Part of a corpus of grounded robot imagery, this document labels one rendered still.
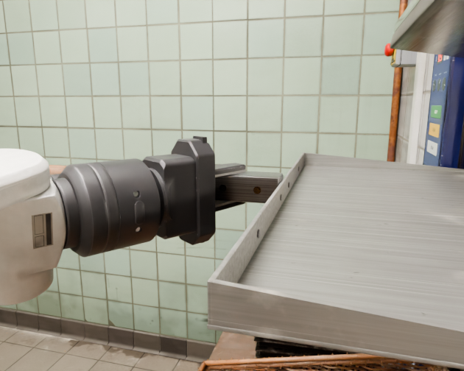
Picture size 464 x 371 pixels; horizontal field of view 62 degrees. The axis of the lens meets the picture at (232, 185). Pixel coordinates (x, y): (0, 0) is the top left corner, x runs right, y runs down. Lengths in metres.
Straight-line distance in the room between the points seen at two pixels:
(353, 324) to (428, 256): 0.14
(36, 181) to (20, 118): 1.96
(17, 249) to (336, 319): 0.25
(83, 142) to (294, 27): 1.14
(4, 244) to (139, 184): 0.12
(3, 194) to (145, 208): 0.12
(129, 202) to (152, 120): 1.51
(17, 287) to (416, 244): 0.33
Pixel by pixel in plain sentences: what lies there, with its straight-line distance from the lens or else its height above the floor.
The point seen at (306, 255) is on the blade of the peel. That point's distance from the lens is 0.31.
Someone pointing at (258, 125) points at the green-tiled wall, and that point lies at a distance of 1.70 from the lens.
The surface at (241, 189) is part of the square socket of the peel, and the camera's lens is 0.46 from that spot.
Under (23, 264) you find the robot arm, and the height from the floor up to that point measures 1.17.
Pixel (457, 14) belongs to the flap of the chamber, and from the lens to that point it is 0.48.
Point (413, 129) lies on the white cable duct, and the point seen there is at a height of 1.22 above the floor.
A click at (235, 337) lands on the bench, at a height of 0.58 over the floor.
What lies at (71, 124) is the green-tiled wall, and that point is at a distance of 2.10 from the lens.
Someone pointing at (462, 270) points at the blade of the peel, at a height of 1.18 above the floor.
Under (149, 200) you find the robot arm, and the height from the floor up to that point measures 1.21.
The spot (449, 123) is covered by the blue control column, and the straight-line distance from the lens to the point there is 0.86.
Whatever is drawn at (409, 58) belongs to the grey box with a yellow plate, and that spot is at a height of 1.43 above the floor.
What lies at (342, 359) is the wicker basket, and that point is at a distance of 0.86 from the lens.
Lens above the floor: 1.30
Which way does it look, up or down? 12 degrees down
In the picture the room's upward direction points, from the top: straight up
